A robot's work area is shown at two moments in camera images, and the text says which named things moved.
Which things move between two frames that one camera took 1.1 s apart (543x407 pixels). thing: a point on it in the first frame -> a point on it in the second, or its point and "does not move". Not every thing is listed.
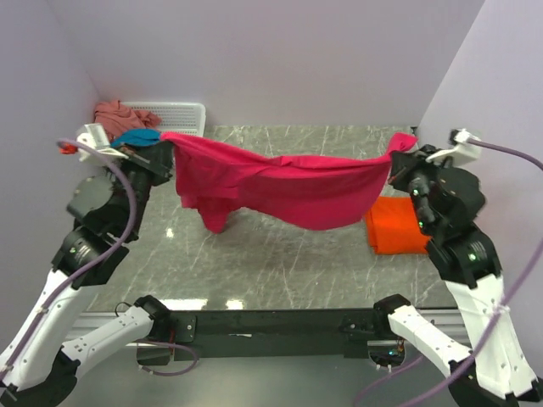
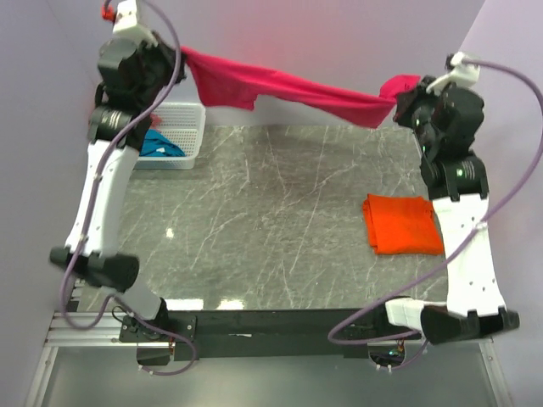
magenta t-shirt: [224, 181] -> [365, 101]
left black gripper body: [143, 170] -> [159, 69]
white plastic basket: [177, 117] does not move
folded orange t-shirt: [393, 227] does not move
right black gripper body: [416, 175] -> [417, 113]
